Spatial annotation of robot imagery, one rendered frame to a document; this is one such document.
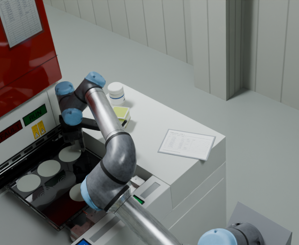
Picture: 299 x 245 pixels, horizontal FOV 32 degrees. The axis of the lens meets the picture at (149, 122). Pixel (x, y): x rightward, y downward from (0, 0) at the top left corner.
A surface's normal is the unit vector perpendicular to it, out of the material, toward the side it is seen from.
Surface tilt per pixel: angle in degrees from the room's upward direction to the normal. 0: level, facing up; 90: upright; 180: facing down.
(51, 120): 90
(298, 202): 0
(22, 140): 90
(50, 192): 0
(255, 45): 90
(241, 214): 47
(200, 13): 90
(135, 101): 0
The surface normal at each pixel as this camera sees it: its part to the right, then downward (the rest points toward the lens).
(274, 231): -0.56, -0.13
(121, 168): 0.22, 0.06
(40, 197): -0.10, -0.76
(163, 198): 0.72, 0.39
